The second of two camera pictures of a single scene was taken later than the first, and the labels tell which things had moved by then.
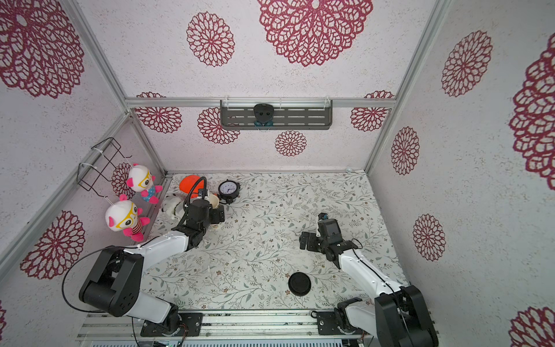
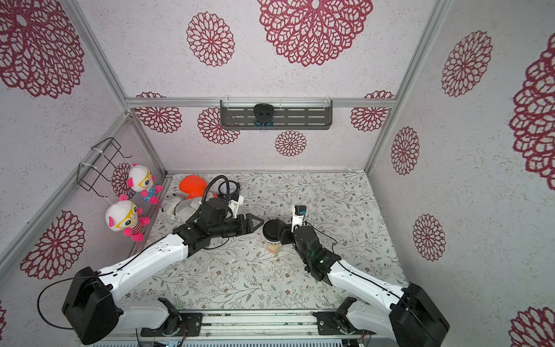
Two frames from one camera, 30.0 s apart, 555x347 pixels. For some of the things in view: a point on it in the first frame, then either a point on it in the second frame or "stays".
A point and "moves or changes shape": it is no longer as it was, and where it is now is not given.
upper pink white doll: [141, 180] stays
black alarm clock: [228, 190] stays
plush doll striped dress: [124, 215] stays
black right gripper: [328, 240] -> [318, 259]
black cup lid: [299, 283] -> [271, 229]
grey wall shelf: [287, 114] stays
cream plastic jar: [214, 201] moves or changes shape
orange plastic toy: [187, 183] stays
